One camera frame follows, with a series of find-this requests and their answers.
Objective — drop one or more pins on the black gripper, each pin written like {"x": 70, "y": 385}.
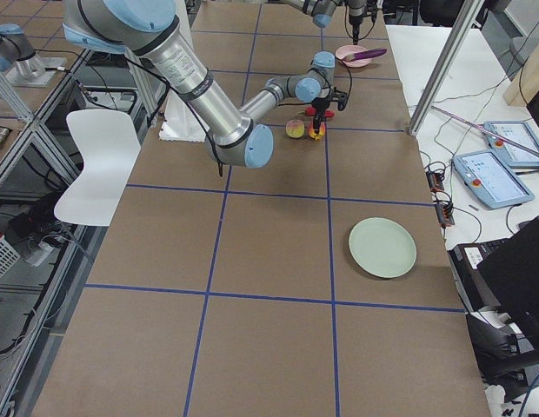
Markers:
{"x": 356, "y": 19}
{"x": 319, "y": 105}

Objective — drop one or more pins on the aluminium frame post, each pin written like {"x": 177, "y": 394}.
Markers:
{"x": 457, "y": 35}

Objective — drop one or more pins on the red chili pepper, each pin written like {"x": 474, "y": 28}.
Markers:
{"x": 311, "y": 112}

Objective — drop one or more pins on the green plate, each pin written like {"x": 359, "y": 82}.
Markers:
{"x": 382, "y": 247}

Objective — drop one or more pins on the white plastic basket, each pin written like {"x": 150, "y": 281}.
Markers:
{"x": 8, "y": 256}

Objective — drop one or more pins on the red-orange pomegranate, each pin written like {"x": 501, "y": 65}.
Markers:
{"x": 317, "y": 132}

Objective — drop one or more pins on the reacher grabber stick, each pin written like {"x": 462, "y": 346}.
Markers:
{"x": 487, "y": 132}

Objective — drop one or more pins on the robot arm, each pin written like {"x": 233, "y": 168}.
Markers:
{"x": 151, "y": 30}
{"x": 321, "y": 12}

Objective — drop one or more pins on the purple eggplant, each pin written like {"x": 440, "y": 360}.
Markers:
{"x": 365, "y": 54}

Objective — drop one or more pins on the teach pendant tablet near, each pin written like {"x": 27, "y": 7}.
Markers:
{"x": 491, "y": 180}

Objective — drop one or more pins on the white chair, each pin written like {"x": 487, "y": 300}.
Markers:
{"x": 108, "y": 144}

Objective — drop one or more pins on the yellow-pink peach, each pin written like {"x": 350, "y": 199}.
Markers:
{"x": 295, "y": 128}

